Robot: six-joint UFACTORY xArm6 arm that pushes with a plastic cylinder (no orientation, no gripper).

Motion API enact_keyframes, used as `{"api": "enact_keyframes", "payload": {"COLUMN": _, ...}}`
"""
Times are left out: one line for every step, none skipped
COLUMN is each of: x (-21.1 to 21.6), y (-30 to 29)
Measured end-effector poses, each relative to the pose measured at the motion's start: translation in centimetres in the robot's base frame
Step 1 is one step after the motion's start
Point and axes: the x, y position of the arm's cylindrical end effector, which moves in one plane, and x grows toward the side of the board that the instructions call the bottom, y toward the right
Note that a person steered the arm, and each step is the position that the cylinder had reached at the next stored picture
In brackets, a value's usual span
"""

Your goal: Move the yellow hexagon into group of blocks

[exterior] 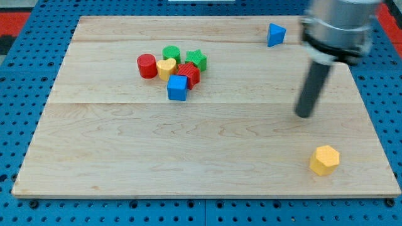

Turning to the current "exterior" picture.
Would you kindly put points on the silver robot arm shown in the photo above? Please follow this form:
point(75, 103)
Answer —
point(338, 30)

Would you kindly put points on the yellow hexagon block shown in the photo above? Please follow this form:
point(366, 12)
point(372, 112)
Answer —
point(324, 160)

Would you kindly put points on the wooden board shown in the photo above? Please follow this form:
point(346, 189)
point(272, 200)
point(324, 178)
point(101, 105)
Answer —
point(108, 133)

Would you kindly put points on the blue cube block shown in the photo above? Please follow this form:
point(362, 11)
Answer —
point(177, 87)

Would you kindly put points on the red star block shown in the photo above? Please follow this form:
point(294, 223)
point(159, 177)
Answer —
point(191, 72)

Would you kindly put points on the green star block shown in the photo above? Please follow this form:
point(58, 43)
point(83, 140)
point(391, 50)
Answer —
point(197, 58)

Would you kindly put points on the yellow heart block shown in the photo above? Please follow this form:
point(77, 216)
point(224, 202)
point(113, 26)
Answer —
point(165, 68)

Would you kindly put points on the green cylinder block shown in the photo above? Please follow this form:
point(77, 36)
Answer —
point(172, 51)

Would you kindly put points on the red cylinder block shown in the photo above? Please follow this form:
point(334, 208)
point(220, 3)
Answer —
point(147, 66)

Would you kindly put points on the blue triangle block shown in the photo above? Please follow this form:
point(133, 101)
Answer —
point(276, 35)

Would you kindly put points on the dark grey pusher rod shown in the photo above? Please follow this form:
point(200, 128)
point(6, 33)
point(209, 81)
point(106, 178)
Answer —
point(313, 84)

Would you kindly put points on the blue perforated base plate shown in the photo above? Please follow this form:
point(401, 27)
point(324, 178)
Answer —
point(27, 75)

